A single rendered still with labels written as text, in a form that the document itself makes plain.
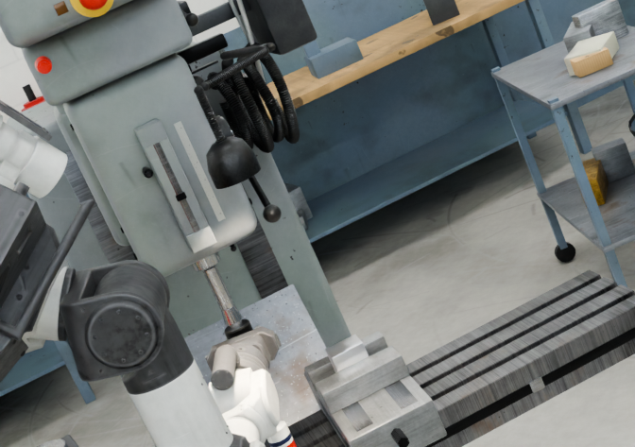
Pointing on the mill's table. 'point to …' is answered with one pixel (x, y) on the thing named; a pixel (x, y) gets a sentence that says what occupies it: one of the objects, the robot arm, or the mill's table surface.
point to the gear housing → (110, 45)
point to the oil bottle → (282, 437)
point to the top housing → (23, 2)
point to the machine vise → (381, 408)
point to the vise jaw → (362, 379)
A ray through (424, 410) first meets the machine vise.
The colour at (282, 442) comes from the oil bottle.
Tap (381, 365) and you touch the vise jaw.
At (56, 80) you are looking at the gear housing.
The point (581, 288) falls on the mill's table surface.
